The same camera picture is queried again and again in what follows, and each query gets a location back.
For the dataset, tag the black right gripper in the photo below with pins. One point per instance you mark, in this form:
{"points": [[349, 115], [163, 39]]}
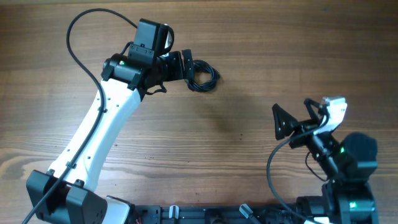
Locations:
{"points": [[291, 122]]}

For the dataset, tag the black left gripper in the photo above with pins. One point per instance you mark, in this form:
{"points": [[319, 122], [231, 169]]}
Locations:
{"points": [[177, 73]]}

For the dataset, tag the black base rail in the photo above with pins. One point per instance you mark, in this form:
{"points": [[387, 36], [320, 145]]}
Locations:
{"points": [[154, 214]]}

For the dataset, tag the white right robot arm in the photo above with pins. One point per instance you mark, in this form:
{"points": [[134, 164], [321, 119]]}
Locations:
{"points": [[348, 165]]}

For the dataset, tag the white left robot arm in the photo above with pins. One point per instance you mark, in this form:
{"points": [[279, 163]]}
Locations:
{"points": [[66, 192]]}

